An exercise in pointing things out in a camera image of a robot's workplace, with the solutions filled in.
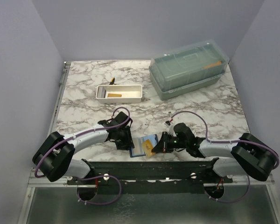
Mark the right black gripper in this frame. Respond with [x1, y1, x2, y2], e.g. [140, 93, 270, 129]
[152, 131, 188, 153]

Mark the gold VIP card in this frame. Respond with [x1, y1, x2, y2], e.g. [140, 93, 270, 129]
[142, 140, 155, 158]

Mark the blue card holder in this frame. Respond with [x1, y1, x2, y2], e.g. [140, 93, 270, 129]
[130, 134, 158, 158]

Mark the white rectangular tray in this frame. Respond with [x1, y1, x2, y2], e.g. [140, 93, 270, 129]
[95, 84, 143, 103]

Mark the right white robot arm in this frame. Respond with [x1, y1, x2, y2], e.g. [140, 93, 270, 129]
[152, 123, 278, 183]

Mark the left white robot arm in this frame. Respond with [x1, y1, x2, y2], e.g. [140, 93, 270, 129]
[32, 112, 134, 184]

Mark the gold card lying in tray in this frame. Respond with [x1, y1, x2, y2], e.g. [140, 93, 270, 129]
[107, 93, 122, 98]

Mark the stack of cards in tray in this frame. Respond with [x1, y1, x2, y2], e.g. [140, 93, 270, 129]
[97, 86, 106, 98]

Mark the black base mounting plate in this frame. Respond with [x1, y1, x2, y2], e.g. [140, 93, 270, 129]
[67, 158, 234, 195]

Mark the green bin with clear lid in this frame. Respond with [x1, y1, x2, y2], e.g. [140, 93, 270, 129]
[149, 40, 230, 100]

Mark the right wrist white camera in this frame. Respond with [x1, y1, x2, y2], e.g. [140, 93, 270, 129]
[164, 118, 175, 136]

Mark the yellow black handled screwdriver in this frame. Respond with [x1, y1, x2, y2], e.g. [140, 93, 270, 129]
[109, 77, 115, 85]

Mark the right aluminium rail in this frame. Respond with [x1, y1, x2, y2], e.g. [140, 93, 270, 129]
[227, 174, 275, 185]

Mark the aluminium rail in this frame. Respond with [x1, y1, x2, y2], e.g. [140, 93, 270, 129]
[227, 174, 275, 185]
[28, 168, 68, 188]

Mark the left aluminium rail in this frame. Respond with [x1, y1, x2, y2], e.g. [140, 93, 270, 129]
[28, 168, 68, 188]

